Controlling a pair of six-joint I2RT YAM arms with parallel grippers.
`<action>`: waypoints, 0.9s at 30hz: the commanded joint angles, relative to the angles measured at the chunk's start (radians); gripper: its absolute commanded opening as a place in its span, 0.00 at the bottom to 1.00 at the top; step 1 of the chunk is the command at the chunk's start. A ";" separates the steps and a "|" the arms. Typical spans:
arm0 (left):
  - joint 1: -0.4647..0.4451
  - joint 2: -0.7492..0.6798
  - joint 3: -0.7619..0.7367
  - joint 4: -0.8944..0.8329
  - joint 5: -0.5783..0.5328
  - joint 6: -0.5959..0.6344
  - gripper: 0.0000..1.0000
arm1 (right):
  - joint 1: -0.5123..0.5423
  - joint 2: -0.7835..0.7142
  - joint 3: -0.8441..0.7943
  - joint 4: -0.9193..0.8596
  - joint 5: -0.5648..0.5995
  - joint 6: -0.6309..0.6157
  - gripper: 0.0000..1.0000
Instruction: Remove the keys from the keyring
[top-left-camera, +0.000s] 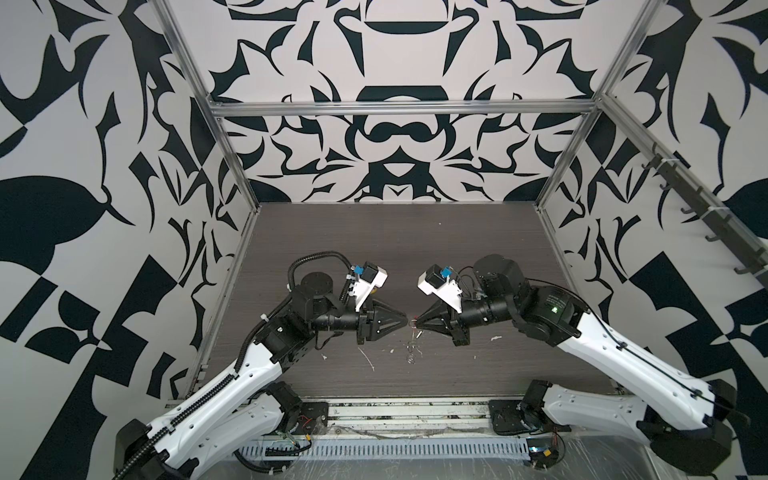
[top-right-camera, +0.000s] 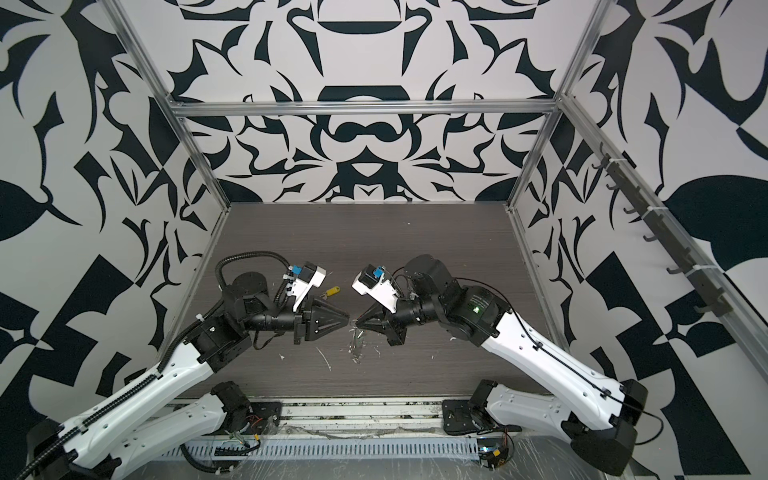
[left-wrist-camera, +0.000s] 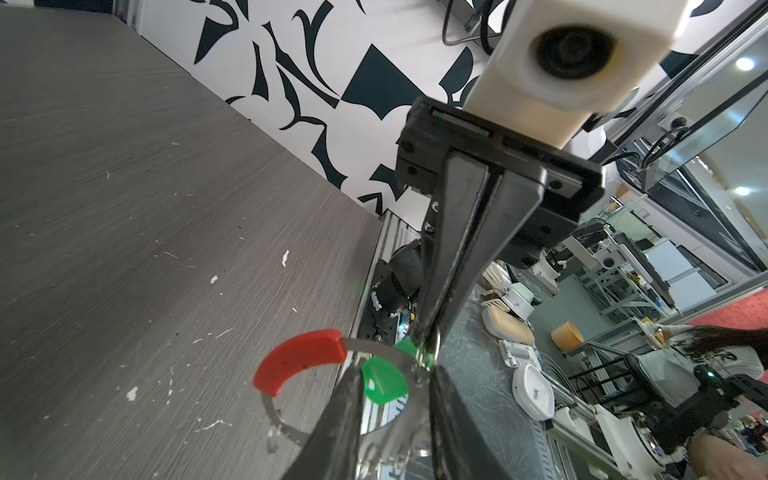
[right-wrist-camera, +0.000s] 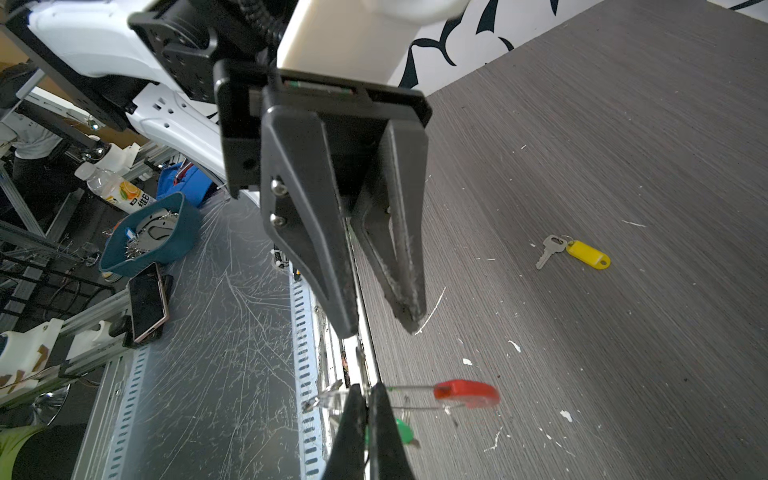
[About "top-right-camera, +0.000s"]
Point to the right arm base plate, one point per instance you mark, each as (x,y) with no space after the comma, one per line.
(460,417)

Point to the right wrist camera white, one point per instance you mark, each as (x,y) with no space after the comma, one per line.
(376,282)

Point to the large wire keyring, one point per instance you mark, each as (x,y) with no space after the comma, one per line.
(356,345)

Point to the small circuit board green led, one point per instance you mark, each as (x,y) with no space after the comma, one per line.
(494,452)

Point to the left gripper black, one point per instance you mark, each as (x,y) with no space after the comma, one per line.
(309,311)

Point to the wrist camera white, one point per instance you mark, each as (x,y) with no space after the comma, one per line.
(305,279)
(376,282)

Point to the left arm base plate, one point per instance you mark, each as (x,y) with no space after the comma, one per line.
(263,418)

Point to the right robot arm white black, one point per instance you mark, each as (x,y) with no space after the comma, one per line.
(476,312)

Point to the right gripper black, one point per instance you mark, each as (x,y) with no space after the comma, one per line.
(375,310)

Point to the white slotted cable duct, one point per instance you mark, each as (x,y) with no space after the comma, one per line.
(459,448)

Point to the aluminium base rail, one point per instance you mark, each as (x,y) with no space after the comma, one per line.
(360,414)

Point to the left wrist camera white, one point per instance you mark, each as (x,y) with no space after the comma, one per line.
(305,279)

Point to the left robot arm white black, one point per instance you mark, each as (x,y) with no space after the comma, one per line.
(204,348)

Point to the wall hook rack dark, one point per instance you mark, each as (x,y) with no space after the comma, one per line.
(666,230)

